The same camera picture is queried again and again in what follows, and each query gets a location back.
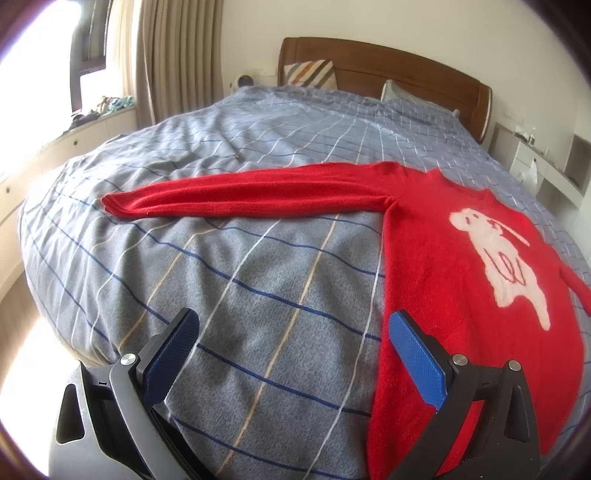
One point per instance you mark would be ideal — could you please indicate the pale grey pillow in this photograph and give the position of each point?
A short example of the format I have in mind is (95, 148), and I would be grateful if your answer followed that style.
(397, 92)

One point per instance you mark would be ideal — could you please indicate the white plastic bag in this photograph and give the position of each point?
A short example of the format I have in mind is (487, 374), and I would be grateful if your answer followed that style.
(528, 175)

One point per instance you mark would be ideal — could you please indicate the beige curtain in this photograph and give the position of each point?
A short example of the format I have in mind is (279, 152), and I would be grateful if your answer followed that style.
(180, 55)

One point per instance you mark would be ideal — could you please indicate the white desk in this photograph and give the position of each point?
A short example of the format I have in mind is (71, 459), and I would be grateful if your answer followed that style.
(524, 154)

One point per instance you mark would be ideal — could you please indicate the white window bench cabinet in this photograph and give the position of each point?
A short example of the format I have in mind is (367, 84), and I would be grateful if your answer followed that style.
(27, 184)

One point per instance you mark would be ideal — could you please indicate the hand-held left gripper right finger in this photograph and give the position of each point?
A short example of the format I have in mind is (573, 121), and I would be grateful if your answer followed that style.
(415, 361)

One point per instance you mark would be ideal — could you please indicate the striped pillow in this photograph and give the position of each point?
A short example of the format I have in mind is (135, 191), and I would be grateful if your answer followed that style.
(311, 74)

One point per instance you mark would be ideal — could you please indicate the small white round fan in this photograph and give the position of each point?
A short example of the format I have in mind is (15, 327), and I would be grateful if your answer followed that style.
(243, 81)

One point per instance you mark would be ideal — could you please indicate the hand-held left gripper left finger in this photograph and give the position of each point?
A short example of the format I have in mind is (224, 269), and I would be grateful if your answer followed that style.
(171, 351)

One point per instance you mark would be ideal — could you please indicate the pile of colourful clothes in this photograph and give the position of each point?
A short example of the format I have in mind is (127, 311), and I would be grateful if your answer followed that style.
(115, 102)

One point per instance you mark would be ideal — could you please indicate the dark framed window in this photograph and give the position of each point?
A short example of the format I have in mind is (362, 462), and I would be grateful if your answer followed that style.
(87, 55)

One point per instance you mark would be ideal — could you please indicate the wooden headboard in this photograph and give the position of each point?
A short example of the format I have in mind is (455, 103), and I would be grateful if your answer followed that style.
(392, 64)

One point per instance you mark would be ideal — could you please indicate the bed with grey plaid cover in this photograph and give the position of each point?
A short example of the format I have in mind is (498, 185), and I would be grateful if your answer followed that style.
(258, 286)

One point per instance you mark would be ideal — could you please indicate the red sweater with white dog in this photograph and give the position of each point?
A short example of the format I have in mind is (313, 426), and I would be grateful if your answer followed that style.
(438, 286)

